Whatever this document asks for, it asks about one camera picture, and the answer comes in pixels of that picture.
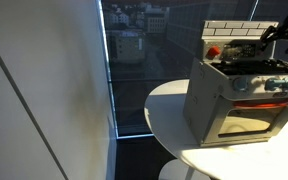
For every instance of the red round stove knob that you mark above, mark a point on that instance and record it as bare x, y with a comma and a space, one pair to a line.
213, 51

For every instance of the pale distant building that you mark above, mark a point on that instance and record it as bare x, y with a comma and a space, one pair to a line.
155, 23

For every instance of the black stove burner grate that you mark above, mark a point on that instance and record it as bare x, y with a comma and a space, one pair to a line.
250, 66

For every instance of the blue round stove knob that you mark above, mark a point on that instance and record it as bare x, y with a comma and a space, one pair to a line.
240, 84

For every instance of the grey toy stove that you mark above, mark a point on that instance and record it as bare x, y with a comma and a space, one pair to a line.
204, 110

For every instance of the white table pedestal base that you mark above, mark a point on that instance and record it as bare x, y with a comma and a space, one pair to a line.
174, 171

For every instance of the beige building outside window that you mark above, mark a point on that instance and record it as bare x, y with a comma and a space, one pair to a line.
127, 46

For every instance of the round white table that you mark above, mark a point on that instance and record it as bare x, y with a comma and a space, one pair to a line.
170, 110

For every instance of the white window frame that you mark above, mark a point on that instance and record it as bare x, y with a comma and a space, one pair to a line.
112, 100

